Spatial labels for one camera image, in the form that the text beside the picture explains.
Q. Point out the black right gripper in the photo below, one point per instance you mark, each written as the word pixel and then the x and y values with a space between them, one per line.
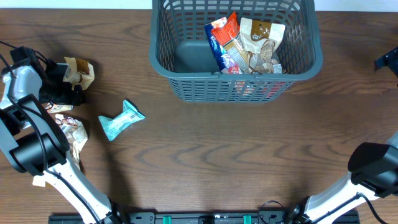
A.
pixel 387 61

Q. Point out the teal snack wrapper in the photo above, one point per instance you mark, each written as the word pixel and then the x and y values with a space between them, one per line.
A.
pixel 112 127

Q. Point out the cream brown snack bag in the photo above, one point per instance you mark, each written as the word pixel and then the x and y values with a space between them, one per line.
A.
pixel 75 133

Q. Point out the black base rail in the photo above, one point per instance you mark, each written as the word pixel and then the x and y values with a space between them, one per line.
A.
pixel 270 216

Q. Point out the grey plastic basket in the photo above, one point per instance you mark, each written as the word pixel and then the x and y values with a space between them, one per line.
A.
pixel 180 50

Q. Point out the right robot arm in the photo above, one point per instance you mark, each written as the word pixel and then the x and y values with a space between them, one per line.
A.
pixel 372 174

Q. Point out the colourful tissue pack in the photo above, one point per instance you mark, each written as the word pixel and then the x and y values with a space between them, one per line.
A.
pixel 224 61

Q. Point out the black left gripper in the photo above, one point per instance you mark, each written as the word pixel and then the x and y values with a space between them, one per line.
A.
pixel 64 94

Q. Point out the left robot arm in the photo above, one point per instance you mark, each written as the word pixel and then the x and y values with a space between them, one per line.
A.
pixel 33 142

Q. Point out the orange cracker package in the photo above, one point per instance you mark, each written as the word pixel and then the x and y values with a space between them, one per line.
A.
pixel 229 37

